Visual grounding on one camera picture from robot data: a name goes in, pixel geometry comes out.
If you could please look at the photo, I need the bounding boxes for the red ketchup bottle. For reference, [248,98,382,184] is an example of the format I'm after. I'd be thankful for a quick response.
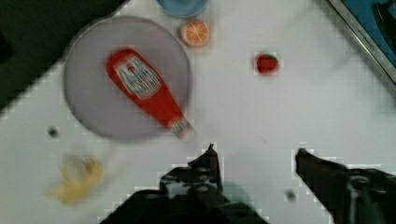
[106,49,192,138]

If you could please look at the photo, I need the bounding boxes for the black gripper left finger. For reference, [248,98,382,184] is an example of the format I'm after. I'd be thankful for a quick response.
[101,147,268,224]

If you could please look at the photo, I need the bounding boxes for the orange slice toy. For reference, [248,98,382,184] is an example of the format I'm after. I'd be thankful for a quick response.
[179,20,210,48]

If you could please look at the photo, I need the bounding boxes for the peeled banana toy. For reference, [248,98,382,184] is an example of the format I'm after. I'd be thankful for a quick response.
[48,157,104,204]

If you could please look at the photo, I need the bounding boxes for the blue bowl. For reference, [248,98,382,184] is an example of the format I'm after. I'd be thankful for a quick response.
[156,0,208,18]

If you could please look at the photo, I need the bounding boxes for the red strawberry toy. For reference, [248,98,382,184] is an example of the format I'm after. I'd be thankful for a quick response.
[256,54,278,75]

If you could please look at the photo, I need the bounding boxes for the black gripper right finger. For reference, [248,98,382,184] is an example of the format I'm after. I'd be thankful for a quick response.
[295,148,396,224]

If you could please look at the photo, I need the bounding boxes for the grey round plate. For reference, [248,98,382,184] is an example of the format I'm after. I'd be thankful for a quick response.
[64,16,192,141]

